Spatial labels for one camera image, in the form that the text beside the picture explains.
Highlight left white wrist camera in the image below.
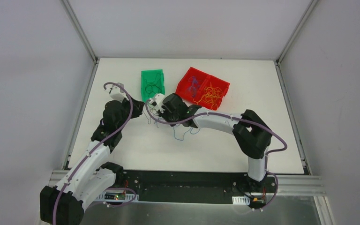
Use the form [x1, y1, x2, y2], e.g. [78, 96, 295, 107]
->
[104, 82, 128, 102]

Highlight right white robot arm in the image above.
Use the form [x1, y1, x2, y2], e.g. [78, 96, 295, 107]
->
[150, 93, 272, 192]

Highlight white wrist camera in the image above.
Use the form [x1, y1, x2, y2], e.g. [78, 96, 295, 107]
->
[104, 82, 128, 102]
[148, 93, 165, 113]

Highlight green plastic bin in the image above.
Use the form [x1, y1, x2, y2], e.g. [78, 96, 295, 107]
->
[140, 69, 165, 102]

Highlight blue black wire bundle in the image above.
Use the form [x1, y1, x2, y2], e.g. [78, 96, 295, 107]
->
[146, 105, 201, 142]

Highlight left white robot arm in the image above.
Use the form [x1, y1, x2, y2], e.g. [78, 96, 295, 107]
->
[39, 98, 144, 225]

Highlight blue wires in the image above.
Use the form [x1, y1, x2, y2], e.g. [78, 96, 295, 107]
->
[184, 75, 203, 97]

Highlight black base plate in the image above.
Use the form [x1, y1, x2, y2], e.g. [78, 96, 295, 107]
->
[105, 170, 278, 204]

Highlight red plastic double bin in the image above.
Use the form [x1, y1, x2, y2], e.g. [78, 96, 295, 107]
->
[175, 67, 230, 111]

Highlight aluminium frame rail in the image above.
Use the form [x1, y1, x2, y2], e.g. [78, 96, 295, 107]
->
[277, 175, 327, 196]

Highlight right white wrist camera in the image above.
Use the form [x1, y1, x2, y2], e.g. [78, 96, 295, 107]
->
[148, 93, 165, 113]

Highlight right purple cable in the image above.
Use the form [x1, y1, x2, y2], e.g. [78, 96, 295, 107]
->
[144, 98, 288, 215]

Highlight yellow wires in red bin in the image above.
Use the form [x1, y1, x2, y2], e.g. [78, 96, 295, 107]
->
[194, 81, 227, 108]

